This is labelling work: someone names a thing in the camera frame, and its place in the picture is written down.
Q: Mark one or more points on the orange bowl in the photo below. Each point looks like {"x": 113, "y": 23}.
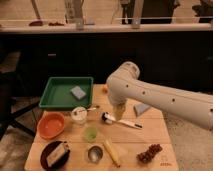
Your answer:
{"x": 51, "y": 125}

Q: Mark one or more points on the green small cup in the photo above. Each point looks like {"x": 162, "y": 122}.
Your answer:
{"x": 90, "y": 134}

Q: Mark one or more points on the brown grape bunch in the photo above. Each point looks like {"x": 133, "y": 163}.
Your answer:
{"x": 149, "y": 154}

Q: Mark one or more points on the grey sponge in tray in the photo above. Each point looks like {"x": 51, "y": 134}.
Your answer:
{"x": 78, "y": 92}

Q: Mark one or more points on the small metal cup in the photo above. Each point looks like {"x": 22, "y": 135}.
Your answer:
{"x": 95, "y": 154}

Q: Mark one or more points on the white cup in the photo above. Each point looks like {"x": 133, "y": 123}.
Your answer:
{"x": 79, "y": 115}

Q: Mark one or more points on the black bowl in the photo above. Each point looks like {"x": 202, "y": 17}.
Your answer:
{"x": 47, "y": 151}

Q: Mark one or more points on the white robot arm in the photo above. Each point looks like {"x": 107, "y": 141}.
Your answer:
{"x": 124, "y": 84}

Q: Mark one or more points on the grey wedge sponge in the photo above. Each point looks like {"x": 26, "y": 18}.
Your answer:
{"x": 139, "y": 109}

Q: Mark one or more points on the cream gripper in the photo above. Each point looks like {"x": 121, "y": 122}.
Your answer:
{"x": 119, "y": 111}

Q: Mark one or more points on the orange fruit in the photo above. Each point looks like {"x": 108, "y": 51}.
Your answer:
{"x": 105, "y": 88}

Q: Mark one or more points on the beige block in bowl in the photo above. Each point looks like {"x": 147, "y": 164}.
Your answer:
{"x": 57, "y": 154}

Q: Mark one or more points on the green plastic tray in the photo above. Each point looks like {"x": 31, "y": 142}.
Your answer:
{"x": 57, "y": 95}

